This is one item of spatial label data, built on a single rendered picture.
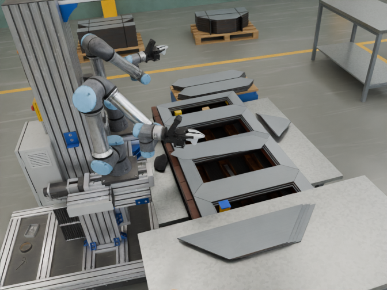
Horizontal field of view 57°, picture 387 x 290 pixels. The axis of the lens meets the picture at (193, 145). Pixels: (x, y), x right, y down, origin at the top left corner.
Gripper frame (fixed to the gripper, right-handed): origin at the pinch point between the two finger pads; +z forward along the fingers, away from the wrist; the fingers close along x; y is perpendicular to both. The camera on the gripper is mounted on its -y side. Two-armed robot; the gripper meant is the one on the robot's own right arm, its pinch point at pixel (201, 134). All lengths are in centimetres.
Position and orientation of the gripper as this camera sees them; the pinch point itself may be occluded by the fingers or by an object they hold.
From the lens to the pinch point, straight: 174.4
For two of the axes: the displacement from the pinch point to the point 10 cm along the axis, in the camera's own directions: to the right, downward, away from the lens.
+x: -2.3, 5.4, -8.1
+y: 0.0, 8.3, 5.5
